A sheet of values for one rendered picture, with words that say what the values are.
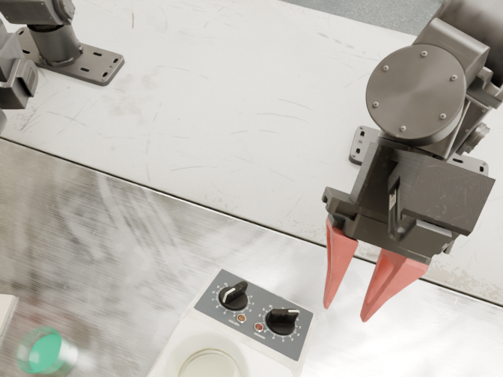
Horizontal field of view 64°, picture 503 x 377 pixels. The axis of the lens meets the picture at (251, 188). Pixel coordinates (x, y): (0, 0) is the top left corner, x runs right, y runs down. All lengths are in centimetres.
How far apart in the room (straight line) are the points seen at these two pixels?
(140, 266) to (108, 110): 27
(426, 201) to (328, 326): 28
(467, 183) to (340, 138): 40
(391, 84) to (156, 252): 36
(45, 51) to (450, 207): 64
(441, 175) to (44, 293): 45
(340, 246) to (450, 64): 15
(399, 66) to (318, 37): 54
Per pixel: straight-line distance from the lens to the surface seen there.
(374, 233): 33
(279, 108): 67
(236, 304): 45
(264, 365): 40
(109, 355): 51
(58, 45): 73
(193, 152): 60
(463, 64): 27
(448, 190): 26
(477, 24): 35
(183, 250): 53
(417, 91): 27
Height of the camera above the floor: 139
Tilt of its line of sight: 58 degrees down
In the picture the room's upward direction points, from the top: 6 degrees clockwise
